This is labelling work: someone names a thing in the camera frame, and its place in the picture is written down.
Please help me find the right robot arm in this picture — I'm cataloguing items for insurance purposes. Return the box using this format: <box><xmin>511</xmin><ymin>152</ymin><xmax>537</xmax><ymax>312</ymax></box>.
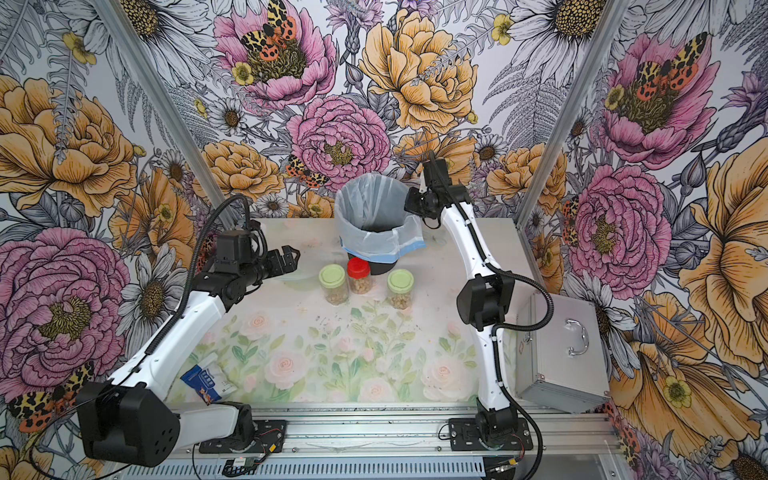
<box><xmin>404</xmin><ymin>158</ymin><xmax>519</xmax><ymax>447</ymax></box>

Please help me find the red-lid peanut jar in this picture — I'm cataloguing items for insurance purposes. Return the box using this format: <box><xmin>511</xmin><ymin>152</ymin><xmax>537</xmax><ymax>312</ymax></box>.
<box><xmin>347</xmin><ymin>257</ymin><xmax>373</xmax><ymax>294</ymax></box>

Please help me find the blue white small packet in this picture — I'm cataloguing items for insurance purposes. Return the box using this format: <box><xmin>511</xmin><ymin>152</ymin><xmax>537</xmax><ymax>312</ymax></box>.
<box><xmin>181</xmin><ymin>352</ymin><xmax>238</xmax><ymax>405</ymax></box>

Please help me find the aluminium front rail frame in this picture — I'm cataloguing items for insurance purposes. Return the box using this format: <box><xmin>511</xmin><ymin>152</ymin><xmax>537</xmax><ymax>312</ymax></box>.
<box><xmin>107</xmin><ymin>405</ymin><xmax>625</xmax><ymax>480</ymax></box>

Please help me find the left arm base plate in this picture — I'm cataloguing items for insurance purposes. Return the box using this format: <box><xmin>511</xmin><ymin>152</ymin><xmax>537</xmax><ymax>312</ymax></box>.
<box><xmin>198</xmin><ymin>420</ymin><xmax>287</xmax><ymax>455</ymax></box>

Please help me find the black trash bin with liner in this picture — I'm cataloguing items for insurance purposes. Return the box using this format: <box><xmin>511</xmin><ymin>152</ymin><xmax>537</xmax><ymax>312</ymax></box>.
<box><xmin>334</xmin><ymin>173</ymin><xmax>426</xmax><ymax>276</ymax></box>

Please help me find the silver first aid case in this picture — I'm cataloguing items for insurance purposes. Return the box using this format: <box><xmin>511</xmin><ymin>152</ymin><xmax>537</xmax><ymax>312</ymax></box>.
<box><xmin>515</xmin><ymin>295</ymin><xmax>609</xmax><ymax>414</ymax></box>

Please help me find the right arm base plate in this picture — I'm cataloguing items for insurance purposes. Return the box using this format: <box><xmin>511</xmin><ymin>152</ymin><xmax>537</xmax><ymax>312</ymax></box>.
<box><xmin>447</xmin><ymin>418</ymin><xmax>535</xmax><ymax>452</ymax></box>

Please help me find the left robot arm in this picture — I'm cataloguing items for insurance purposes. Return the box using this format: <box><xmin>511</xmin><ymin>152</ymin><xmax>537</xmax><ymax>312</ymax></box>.
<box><xmin>75</xmin><ymin>230</ymin><xmax>300</xmax><ymax>467</ymax></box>

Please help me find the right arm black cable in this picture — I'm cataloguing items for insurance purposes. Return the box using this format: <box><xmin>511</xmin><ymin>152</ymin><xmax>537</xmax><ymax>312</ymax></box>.
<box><xmin>429</xmin><ymin>157</ymin><xmax>556</xmax><ymax>480</ymax></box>

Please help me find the green-lid peanut jar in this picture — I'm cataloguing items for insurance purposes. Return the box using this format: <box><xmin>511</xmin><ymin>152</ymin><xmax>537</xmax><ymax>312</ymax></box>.
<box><xmin>387</xmin><ymin>269</ymin><xmax>415</xmax><ymax>310</ymax></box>
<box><xmin>318</xmin><ymin>264</ymin><xmax>349</xmax><ymax>305</ymax></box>

